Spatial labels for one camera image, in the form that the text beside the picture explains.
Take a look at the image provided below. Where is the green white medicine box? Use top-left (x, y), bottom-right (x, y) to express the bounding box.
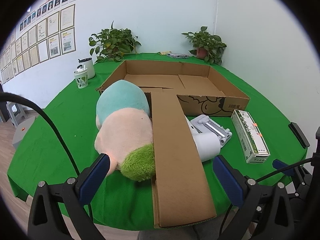
top-left (231, 109), bottom-right (270, 164)

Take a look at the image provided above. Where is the narrow cardboard insert box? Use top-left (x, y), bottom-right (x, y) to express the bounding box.
top-left (142, 87), bottom-right (216, 228)

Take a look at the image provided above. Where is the pastel plush toy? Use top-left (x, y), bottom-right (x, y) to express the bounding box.
top-left (94, 80), bottom-right (156, 181)

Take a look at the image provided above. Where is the white folding phone stand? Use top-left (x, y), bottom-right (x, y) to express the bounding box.
top-left (190, 114), bottom-right (232, 147)

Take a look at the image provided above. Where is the grey round bin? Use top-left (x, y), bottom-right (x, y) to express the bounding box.
top-left (12, 116), bottom-right (36, 149)

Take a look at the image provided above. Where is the grey plastic stool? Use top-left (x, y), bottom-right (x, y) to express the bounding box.
top-left (6, 102), bottom-right (27, 128)

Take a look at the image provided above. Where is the large cardboard tray box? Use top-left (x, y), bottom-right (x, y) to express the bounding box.
top-left (97, 60), bottom-right (249, 117)

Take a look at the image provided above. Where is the leaf pattern paper cup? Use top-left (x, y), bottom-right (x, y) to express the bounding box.
top-left (73, 64), bottom-right (88, 89)

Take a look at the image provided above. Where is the white mug with lid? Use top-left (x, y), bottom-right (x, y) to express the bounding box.
top-left (77, 57), bottom-right (95, 79)

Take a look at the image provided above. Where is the right potted green plant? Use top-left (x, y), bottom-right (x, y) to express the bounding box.
top-left (182, 26), bottom-right (227, 65)

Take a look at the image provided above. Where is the potted green plant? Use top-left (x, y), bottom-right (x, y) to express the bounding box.
top-left (182, 26), bottom-right (227, 65)
top-left (88, 23), bottom-right (141, 63)

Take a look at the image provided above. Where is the left potted green plant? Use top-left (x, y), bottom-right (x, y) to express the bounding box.
top-left (88, 23), bottom-right (141, 63)

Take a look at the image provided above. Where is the colourful packet on table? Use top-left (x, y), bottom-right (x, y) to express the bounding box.
top-left (159, 51), bottom-right (189, 59)

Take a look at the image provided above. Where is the black cable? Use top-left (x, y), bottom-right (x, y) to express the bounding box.
top-left (0, 93), bottom-right (94, 223)

